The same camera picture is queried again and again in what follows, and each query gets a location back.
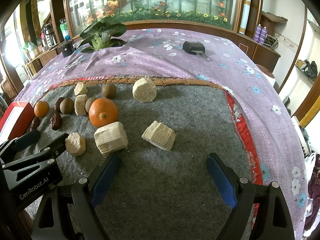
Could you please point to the black and silver thermos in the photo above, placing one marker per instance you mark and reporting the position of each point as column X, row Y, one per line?
column 48, row 36

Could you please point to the dark red date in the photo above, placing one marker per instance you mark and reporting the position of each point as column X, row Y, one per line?
column 35, row 123
column 55, row 121
column 58, row 104

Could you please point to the black key pouch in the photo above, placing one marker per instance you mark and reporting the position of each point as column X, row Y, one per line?
column 193, row 46

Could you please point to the large beige sugarcane chunk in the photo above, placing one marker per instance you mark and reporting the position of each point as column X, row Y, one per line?
column 158, row 135
column 111, row 137

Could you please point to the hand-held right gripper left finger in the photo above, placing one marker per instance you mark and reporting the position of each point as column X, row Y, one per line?
column 106, row 180

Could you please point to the grey felt mat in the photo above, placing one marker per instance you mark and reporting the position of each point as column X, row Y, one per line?
column 162, row 180

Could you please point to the white paper roll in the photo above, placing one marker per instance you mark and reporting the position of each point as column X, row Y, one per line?
column 246, row 5

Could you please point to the small beige sugarcane chunk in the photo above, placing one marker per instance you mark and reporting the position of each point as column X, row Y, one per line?
column 80, row 105
column 80, row 88
column 75, row 143

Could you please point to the metal key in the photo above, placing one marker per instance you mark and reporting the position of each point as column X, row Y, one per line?
column 203, row 55

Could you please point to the purple floral cloth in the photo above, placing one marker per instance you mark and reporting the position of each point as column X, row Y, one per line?
column 175, row 65

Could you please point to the brown round fruit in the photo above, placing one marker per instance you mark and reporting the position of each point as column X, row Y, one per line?
column 67, row 106
column 109, row 90
column 88, row 104

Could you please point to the green bok choy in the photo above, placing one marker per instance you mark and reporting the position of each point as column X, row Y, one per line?
column 100, row 40

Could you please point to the wicker basket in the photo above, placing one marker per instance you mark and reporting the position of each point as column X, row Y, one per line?
column 271, row 21

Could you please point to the green plastic bag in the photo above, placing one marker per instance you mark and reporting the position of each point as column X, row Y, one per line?
column 30, row 46

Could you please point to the small orange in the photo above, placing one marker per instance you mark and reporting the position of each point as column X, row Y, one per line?
column 41, row 109

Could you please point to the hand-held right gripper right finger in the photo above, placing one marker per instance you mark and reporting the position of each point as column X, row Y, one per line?
column 222, row 180

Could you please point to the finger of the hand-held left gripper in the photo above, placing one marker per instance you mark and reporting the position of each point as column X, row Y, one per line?
column 52, row 150
column 22, row 141

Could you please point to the wooden side cabinet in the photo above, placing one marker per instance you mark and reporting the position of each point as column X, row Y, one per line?
column 46, row 57

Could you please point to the purple can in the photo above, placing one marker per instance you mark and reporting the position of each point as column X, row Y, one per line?
column 263, row 35
column 257, row 33

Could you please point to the small black box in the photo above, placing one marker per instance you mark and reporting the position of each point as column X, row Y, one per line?
column 66, row 50

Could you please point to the flower printed glass screen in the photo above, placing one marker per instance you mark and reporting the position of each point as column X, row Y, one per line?
column 175, row 0

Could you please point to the large round sugarcane chunk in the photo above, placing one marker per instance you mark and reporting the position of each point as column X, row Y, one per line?
column 144, row 90

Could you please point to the large orange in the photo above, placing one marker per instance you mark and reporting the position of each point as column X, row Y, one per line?
column 103, row 112

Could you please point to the green plastic bottle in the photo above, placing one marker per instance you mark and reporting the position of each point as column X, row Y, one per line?
column 64, row 30

